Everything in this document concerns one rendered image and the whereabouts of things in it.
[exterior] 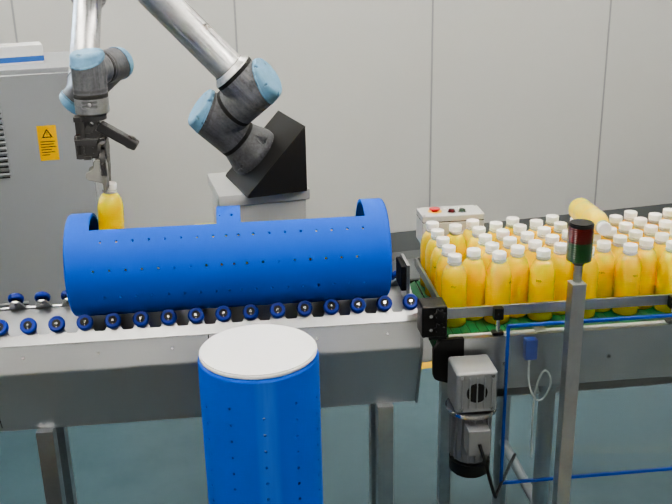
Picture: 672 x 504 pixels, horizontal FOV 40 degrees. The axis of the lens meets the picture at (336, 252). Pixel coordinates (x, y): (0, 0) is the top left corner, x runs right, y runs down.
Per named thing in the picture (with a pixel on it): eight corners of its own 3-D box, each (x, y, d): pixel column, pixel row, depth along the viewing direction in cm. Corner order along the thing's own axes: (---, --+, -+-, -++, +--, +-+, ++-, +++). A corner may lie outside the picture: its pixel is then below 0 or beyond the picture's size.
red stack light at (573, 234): (563, 237, 231) (564, 222, 230) (587, 236, 232) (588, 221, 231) (572, 245, 225) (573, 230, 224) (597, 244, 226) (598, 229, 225)
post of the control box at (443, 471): (436, 499, 331) (441, 238, 297) (447, 498, 331) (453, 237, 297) (438, 505, 327) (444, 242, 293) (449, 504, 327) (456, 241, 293)
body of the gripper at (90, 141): (81, 155, 253) (76, 112, 249) (112, 154, 254) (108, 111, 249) (76, 162, 246) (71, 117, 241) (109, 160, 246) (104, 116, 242)
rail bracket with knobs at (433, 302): (415, 329, 255) (415, 295, 252) (440, 327, 256) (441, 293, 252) (422, 344, 246) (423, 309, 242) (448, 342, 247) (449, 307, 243)
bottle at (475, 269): (481, 322, 258) (483, 260, 252) (457, 319, 260) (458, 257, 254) (486, 312, 264) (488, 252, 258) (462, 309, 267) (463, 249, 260)
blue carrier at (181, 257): (85, 290, 272) (73, 199, 261) (376, 272, 281) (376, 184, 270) (71, 334, 246) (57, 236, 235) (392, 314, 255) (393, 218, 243)
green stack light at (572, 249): (562, 256, 233) (563, 237, 231) (586, 254, 234) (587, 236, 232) (571, 264, 227) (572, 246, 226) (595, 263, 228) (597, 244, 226)
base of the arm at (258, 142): (234, 162, 337) (213, 146, 332) (268, 125, 333) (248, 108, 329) (241, 182, 320) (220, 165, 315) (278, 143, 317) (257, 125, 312)
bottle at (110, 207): (130, 251, 260) (127, 188, 254) (111, 258, 255) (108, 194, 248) (114, 246, 264) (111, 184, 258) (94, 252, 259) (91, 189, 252)
